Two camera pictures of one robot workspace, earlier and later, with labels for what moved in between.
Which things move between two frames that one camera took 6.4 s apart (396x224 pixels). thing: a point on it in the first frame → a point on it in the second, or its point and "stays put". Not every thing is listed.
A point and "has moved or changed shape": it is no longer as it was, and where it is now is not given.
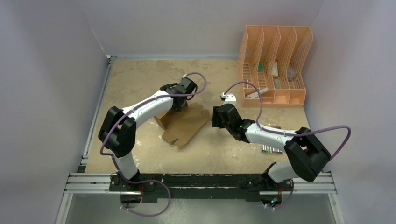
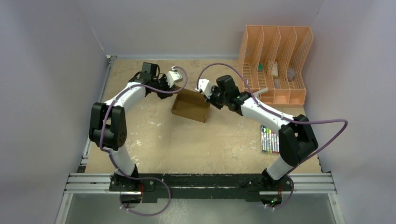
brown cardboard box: x=181 y=127 has moved or changed shape
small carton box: x=275 y=69 stays put
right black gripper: x=217 y=117 → x=213 y=98
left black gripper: x=177 y=109 → x=163 y=78
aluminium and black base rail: x=155 y=186 stays put
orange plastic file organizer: x=272 y=58 stays put
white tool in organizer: x=256 y=95 stays put
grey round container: x=291 y=73 stays put
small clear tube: x=277 y=83 stays put
